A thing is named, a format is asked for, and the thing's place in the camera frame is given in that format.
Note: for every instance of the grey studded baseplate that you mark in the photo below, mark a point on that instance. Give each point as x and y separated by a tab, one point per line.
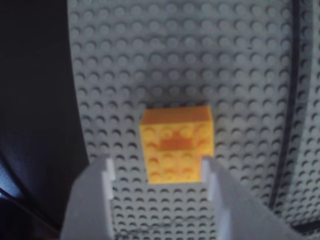
175	62

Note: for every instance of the yellow brick cube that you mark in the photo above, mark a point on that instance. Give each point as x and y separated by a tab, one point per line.
175	140

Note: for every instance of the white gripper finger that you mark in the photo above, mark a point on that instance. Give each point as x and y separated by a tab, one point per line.
87	205
237	215

